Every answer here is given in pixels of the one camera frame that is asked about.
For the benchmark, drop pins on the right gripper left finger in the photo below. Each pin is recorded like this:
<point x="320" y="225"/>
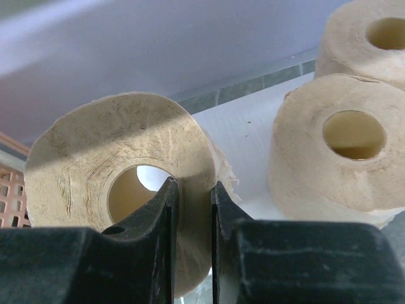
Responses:
<point x="141" y="250"/>

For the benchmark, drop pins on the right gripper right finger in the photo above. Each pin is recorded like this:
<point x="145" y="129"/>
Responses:
<point x="232" y="262"/>

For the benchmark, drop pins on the brown paper roll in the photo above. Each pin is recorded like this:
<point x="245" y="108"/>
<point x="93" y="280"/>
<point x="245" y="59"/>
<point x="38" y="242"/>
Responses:
<point x="337" y="151"/>

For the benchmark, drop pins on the white two-tier metal shelf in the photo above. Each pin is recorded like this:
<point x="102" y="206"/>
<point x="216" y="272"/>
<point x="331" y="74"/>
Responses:
<point x="241" y="129"/>

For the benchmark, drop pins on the orange plastic file organizer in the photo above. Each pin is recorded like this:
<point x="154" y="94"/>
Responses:
<point x="13" y="198"/>

